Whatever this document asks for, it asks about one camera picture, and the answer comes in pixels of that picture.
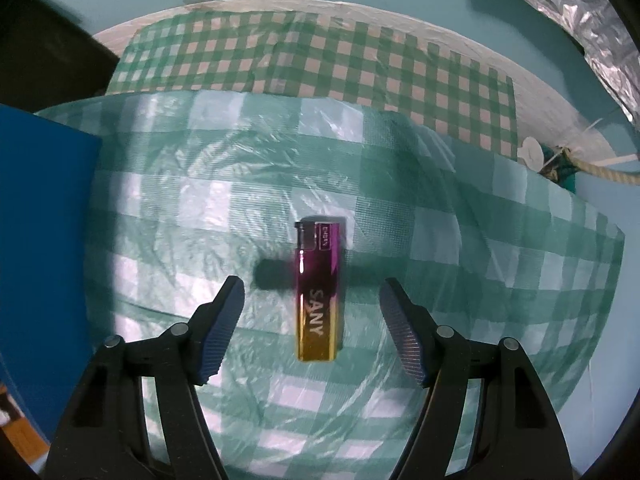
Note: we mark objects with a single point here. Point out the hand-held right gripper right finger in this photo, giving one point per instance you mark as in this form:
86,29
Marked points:
401,337

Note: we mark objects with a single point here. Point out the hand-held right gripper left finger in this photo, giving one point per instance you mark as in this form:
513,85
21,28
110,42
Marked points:
222,332

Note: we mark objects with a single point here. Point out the purple and gold lighter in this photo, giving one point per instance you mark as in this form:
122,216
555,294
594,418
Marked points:
320,300

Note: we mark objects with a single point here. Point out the cardboard box with blue rim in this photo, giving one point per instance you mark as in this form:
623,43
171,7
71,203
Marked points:
45,260

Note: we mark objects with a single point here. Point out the green checked plastic tablecloth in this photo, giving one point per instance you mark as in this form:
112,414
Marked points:
500,270

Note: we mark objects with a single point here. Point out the white round plastic piece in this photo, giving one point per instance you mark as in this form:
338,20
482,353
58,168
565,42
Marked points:
530,152

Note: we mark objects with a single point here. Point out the green checked cloth tablecloth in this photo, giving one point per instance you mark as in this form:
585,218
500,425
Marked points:
300,55

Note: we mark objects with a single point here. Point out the black plastic bag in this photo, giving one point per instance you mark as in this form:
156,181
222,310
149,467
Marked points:
45,45

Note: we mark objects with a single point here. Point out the silver foil sheet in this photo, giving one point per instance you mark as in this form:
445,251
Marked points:
590,15

